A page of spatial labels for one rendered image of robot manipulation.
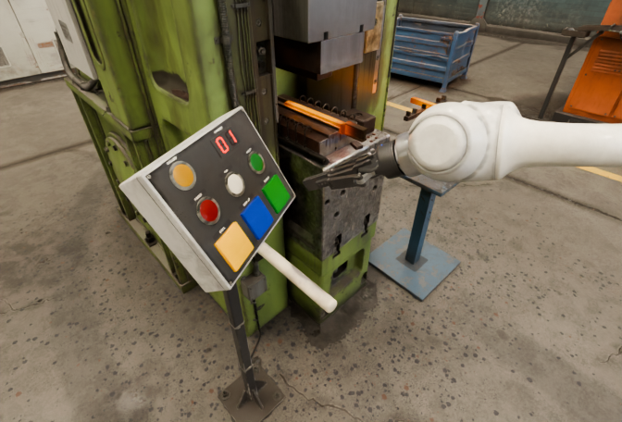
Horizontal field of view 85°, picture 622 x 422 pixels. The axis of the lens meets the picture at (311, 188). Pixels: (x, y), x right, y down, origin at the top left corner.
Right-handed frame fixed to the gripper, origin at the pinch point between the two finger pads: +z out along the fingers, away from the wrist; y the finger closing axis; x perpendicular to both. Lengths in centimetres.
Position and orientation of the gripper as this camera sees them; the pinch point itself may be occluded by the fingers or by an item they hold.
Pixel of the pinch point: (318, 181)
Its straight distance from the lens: 79.6
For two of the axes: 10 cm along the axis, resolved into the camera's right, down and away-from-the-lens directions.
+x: -4.7, -8.1, -3.5
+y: 3.6, -5.4, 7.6
